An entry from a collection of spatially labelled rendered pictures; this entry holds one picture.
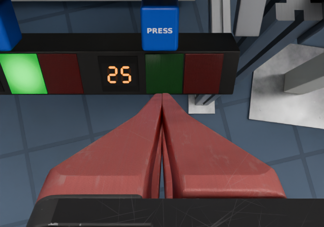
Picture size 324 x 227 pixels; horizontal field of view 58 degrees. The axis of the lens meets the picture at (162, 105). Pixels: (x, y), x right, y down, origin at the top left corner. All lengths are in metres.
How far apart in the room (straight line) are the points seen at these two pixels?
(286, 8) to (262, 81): 0.66
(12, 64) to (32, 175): 0.74
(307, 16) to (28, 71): 0.24
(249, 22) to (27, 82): 0.18
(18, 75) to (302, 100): 0.84
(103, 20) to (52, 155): 0.44
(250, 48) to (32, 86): 0.23
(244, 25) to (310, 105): 0.75
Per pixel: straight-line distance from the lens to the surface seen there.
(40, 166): 0.96
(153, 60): 0.22
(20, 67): 0.25
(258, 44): 0.34
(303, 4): 0.30
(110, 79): 0.24
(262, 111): 0.93
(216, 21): 0.62
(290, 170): 0.96
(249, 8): 0.24
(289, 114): 0.95
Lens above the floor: 0.88
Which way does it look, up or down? 83 degrees down
